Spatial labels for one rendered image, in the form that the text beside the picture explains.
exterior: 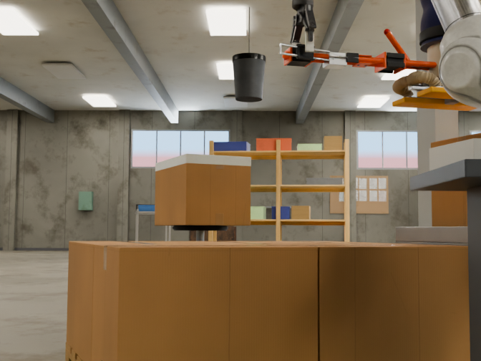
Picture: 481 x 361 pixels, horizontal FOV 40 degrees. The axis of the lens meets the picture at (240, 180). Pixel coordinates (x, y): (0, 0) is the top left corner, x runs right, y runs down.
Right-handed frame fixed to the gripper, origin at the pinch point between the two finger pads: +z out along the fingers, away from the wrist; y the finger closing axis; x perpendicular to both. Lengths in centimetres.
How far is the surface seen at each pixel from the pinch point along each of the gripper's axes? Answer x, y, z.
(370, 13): -366, 708, -277
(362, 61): -22.0, -1.3, 1.2
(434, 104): -55, 7, 13
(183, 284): 47, -34, 76
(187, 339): 45, -33, 91
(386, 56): -30.6, -2.6, -0.6
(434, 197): -63, 21, 48
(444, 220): -64, 15, 57
